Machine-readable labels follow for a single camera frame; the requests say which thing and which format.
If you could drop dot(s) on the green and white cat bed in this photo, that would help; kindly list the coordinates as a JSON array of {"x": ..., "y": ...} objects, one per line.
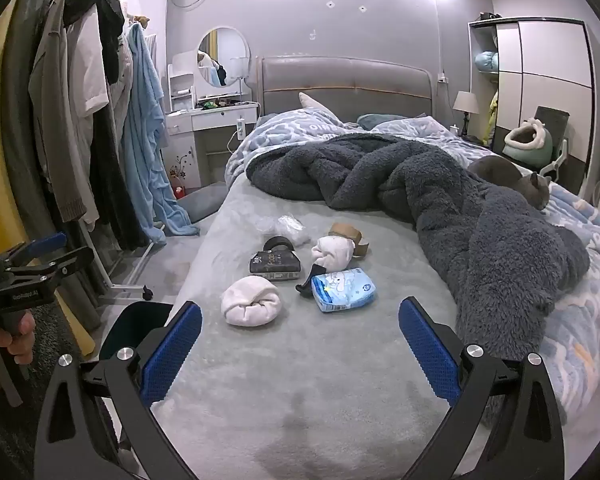
[{"x": 527, "y": 142}]

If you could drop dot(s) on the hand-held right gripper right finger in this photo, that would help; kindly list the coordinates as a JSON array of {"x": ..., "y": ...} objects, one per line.
[{"x": 427, "y": 355}]

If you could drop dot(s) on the black book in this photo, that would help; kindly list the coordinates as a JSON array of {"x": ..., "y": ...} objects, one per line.
[{"x": 275, "y": 264}]

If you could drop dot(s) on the white vanity table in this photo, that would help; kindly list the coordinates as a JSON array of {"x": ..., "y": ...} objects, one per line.
[{"x": 215, "y": 117}]

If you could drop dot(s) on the dark hanging trousers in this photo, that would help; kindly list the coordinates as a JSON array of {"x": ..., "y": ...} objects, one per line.
[{"x": 112, "y": 185}]

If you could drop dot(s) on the blue plush toy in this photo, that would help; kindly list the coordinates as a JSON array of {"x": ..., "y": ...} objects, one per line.
[{"x": 486, "y": 61}]

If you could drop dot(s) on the blue tissue pack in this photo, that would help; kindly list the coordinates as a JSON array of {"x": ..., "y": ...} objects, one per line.
[{"x": 345, "y": 290}]

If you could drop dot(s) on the dark grey fleece blanket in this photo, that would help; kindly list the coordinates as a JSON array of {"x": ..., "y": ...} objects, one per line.
[{"x": 430, "y": 185}]

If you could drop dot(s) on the yellow green garment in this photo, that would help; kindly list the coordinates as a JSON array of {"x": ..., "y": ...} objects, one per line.
[{"x": 492, "y": 107}]

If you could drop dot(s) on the black rubber wheel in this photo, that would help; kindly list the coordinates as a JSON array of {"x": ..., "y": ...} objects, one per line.
[{"x": 280, "y": 242}]

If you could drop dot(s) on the person's left hand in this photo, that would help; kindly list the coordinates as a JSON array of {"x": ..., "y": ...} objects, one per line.
[{"x": 24, "y": 345}]

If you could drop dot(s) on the brown tape roll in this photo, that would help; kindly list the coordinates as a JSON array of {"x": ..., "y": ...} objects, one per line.
[{"x": 362, "y": 245}]

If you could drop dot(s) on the grey floor cushion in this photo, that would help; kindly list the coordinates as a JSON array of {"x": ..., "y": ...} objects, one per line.
[{"x": 205, "y": 202}]

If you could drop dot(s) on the white clothes rack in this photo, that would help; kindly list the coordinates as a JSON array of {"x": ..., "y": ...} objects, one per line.
[{"x": 125, "y": 287}]

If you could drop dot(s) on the cream pillow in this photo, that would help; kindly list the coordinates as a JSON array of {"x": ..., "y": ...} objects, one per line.
[{"x": 315, "y": 105}]

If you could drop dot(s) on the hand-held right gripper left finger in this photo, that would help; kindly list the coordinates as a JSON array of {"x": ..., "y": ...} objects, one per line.
[{"x": 172, "y": 355}]

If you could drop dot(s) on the small red item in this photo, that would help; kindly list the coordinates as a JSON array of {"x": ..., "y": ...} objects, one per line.
[{"x": 180, "y": 191}]

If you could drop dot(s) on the white wardrobe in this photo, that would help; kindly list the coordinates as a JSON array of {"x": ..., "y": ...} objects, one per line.
[{"x": 545, "y": 60}]

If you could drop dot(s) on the white table lamp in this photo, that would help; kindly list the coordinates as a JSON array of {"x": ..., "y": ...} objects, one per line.
[{"x": 241, "y": 69}]

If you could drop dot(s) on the white desktop shelf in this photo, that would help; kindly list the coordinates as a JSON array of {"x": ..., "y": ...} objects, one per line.
[{"x": 182, "y": 80}]

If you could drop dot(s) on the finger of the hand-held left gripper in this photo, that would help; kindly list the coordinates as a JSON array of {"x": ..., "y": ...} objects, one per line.
[
  {"x": 47, "y": 244},
  {"x": 70, "y": 260}
]

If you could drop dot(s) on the white sock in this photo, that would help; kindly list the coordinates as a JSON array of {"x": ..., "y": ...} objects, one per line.
[
  {"x": 332, "y": 252},
  {"x": 250, "y": 305}
]

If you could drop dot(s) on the black trash bin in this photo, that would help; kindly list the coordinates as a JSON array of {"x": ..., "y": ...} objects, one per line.
[{"x": 130, "y": 325}]

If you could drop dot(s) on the blue pillow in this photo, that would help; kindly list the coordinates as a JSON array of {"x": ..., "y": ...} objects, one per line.
[{"x": 380, "y": 121}]

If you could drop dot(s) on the grey cat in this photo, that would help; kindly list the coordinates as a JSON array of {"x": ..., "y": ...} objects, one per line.
[{"x": 500, "y": 172}]

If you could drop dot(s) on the white hanging shirt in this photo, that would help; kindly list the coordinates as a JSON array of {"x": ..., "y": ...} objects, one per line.
[{"x": 91, "y": 60}]

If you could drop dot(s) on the white power strip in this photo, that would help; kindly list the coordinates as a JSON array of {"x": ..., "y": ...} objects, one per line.
[{"x": 240, "y": 128}]

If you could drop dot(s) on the bed with grey sheet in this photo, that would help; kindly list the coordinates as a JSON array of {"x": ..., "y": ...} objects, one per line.
[{"x": 300, "y": 360}]

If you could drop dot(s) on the round wall mirror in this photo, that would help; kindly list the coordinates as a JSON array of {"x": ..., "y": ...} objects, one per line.
[{"x": 225, "y": 55}]

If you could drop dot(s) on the light blue fleece robe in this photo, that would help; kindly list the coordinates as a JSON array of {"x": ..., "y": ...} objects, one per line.
[{"x": 145, "y": 125}]

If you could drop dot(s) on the bedside lamp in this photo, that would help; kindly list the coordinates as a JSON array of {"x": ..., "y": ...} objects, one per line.
[{"x": 465, "y": 102}]

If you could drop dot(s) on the black chair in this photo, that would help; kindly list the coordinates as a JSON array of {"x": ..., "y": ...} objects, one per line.
[{"x": 555, "y": 120}]

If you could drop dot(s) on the clear plastic bag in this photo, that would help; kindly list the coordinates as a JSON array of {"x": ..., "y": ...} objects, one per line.
[{"x": 295, "y": 230}]

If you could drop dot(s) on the black hanging garment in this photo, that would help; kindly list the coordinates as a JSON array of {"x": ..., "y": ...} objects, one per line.
[{"x": 107, "y": 20}]

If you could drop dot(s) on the grey hanging coat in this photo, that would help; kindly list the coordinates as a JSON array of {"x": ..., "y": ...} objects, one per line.
[{"x": 55, "y": 125}]

